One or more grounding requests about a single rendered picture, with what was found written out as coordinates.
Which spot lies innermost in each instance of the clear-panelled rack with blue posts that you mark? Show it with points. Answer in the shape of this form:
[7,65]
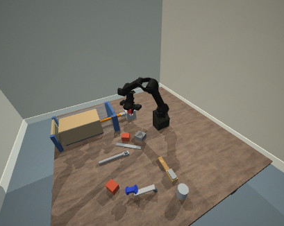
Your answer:
[76,127]

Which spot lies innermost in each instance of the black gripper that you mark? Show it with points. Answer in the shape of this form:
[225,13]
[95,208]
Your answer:
[135,106]

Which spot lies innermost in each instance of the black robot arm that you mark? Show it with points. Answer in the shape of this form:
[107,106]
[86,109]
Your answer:
[151,88]

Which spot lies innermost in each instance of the grey cylinder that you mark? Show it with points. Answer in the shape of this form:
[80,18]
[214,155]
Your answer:
[182,191]

